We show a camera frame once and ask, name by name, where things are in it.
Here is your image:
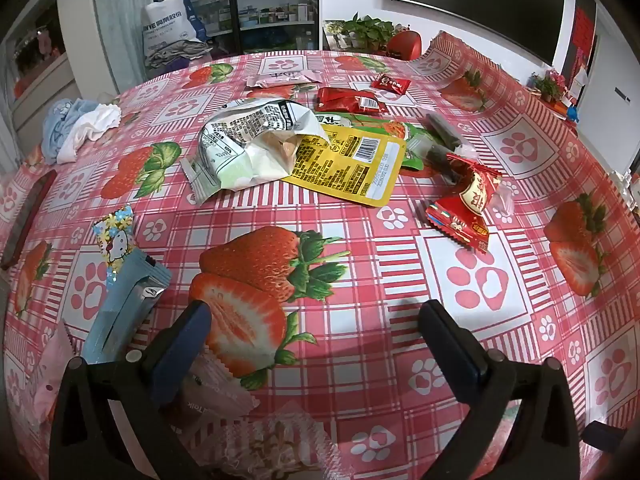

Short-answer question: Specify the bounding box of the clear packet of brown sticks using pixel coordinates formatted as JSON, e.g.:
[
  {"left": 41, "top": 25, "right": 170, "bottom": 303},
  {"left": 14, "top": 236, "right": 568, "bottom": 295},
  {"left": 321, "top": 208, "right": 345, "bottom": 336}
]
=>
[{"left": 215, "top": 402, "right": 336, "bottom": 480}]

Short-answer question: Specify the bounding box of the light blue snack packet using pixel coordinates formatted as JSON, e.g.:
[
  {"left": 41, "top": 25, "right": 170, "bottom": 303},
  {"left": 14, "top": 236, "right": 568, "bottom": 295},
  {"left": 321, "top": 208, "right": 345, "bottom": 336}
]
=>
[{"left": 80, "top": 250, "right": 173, "bottom": 366}]

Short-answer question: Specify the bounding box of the silver crumpled snack bag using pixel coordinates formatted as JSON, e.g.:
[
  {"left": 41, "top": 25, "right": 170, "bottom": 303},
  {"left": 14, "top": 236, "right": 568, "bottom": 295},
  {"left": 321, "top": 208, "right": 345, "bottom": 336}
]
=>
[{"left": 180, "top": 97, "right": 333, "bottom": 207}]

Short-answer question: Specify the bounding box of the red wall decoration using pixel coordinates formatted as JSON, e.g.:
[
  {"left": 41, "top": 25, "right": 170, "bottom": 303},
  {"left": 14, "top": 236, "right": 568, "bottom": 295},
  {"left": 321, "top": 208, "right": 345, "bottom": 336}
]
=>
[{"left": 560, "top": 0, "right": 598, "bottom": 91}]

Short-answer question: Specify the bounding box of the light blue cloth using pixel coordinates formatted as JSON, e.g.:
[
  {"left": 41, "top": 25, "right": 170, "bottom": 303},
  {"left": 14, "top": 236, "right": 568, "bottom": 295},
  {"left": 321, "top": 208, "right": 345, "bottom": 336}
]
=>
[{"left": 41, "top": 98, "right": 103, "bottom": 165}]

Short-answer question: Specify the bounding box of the green snack packet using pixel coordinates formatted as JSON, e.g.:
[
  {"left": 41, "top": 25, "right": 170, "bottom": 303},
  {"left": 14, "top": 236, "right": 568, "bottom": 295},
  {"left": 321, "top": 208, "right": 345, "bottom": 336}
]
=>
[{"left": 320, "top": 112, "right": 441, "bottom": 173}]

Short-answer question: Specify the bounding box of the red snack packet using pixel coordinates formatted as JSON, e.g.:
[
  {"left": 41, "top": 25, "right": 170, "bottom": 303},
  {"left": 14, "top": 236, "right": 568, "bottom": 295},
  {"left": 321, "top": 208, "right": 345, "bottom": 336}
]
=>
[{"left": 316, "top": 86, "right": 388, "bottom": 115}]

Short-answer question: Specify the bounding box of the red gold candy wrapper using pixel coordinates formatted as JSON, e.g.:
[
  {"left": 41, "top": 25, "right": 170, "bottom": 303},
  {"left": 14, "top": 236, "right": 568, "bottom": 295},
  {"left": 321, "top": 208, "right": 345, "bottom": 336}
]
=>
[{"left": 425, "top": 152, "right": 502, "bottom": 255}]

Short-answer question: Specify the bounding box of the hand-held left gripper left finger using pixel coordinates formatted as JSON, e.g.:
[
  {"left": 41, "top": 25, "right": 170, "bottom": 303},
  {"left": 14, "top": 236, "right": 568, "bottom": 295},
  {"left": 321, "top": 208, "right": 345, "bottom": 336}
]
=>
[{"left": 49, "top": 299, "right": 213, "bottom": 480}]

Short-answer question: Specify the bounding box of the small flower pot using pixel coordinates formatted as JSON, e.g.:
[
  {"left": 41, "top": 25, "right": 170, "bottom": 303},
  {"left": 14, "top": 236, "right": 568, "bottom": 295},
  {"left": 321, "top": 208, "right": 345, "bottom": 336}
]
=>
[{"left": 530, "top": 69, "right": 568, "bottom": 103}]

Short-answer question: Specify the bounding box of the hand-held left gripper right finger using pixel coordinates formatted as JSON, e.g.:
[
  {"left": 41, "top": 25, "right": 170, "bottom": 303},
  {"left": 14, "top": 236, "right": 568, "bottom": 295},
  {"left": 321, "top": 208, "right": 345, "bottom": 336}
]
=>
[{"left": 417, "top": 299, "right": 583, "bottom": 480}]

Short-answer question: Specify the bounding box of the dark green seaweed packet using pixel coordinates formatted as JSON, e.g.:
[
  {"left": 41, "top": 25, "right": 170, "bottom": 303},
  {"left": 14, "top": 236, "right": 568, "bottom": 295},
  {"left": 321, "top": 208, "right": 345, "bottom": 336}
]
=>
[
  {"left": 422, "top": 142, "right": 461, "bottom": 183},
  {"left": 425, "top": 112, "right": 463, "bottom": 151}
]

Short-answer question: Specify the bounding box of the yellow snack packet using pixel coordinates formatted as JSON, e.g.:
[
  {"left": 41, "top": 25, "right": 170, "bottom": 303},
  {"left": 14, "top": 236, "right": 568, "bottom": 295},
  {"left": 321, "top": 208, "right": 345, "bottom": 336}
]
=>
[{"left": 282, "top": 125, "right": 407, "bottom": 208}]

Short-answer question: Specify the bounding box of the grey clothes pile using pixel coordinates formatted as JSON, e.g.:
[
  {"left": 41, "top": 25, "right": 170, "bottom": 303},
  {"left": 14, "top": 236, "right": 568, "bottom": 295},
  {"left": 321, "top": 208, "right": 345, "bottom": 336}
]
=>
[{"left": 146, "top": 40, "right": 216, "bottom": 71}]

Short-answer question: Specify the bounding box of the green potted plant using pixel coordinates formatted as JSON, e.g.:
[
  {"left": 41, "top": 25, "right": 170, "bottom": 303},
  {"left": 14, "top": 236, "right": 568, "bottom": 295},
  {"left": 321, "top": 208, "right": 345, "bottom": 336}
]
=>
[{"left": 340, "top": 12, "right": 396, "bottom": 52}]

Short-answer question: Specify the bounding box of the clear packet of round snacks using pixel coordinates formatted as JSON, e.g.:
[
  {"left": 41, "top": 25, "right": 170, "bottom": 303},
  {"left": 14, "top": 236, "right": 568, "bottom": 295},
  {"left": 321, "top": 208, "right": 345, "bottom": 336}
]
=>
[{"left": 172, "top": 347, "right": 261, "bottom": 441}]

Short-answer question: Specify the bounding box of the white printed bag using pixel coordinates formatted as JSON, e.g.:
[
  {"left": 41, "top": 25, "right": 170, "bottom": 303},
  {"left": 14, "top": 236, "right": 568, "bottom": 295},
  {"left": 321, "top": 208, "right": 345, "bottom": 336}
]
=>
[{"left": 142, "top": 0, "right": 208, "bottom": 58}]

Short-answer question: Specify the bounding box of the cartoon cat candy packet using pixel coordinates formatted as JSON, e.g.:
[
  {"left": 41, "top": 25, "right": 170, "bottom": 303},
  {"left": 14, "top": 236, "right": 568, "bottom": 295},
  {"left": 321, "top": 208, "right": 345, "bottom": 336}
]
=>
[{"left": 92, "top": 205, "right": 137, "bottom": 281}]

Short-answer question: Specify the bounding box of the red rounded chair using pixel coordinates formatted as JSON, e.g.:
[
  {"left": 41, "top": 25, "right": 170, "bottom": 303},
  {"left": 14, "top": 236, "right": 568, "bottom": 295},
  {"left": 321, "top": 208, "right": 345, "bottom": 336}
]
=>
[{"left": 386, "top": 30, "right": 423, "bottom": 61}]

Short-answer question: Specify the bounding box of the clear empty wrapper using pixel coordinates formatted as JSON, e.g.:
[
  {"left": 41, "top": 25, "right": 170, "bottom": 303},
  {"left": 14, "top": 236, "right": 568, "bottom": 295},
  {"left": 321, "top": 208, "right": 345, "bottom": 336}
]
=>
[{"left": 492, "top": 180, "right": 521, "bottom": 223}]

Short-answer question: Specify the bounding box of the small red candy packet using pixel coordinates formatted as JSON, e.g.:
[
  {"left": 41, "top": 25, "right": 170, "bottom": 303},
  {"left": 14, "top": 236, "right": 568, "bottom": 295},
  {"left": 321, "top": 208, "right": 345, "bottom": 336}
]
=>
[{"left": 371, "top": 73, "right": 412, "bottom": 96}]

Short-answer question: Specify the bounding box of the strawberry printed tablecloth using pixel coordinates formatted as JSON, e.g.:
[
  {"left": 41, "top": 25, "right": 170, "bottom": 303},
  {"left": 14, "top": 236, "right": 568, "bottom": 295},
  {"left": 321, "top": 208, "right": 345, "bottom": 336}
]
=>
[{"left": 0, "top": 30, "right": 640, "bottom": 480}]

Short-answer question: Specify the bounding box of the black television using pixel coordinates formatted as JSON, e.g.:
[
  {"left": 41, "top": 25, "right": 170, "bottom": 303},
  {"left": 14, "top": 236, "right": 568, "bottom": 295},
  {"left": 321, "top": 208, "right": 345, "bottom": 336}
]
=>
[{"left": 391, "top": 0, "right": 581, "bottom": 67}]

